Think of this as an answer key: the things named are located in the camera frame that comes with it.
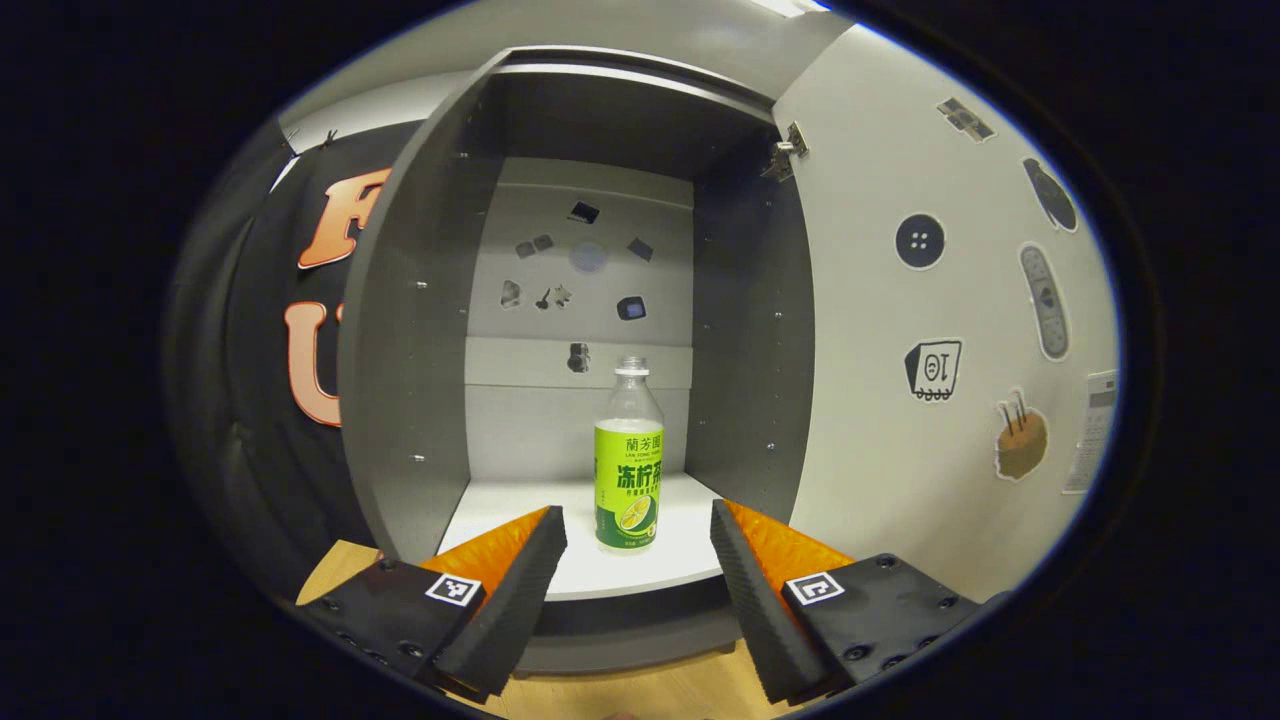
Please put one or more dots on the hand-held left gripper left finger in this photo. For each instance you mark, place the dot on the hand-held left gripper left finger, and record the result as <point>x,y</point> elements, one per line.
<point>520,590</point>

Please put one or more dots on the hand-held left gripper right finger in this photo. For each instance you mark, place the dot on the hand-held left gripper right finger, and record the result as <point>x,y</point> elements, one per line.
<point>750,600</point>

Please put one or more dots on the green label plastic bottle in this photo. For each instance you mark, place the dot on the green label plastic bottle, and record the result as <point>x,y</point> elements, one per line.
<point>628,470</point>

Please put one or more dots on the grey cabinet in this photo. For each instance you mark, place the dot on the grey cabinet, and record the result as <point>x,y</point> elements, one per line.
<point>410,350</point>

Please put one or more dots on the large ceiling light panel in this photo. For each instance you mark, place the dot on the large ceiling light panel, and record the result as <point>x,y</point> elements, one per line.
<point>790,6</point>

